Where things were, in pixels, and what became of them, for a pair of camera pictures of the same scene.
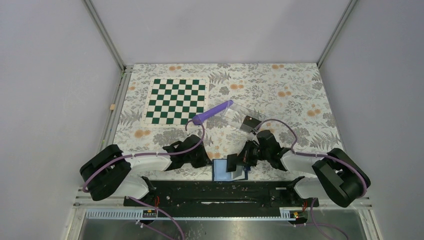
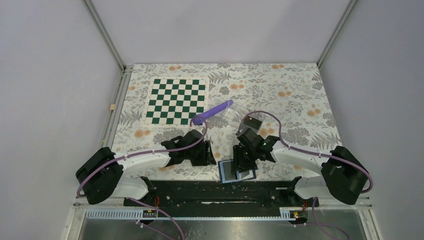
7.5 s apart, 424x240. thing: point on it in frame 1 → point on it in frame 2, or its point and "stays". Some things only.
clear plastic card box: [234, 114] → [253, 121]
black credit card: [249, 123] → [249, 175]
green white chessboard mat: [175, 101] stays
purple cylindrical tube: [198, 118] stays
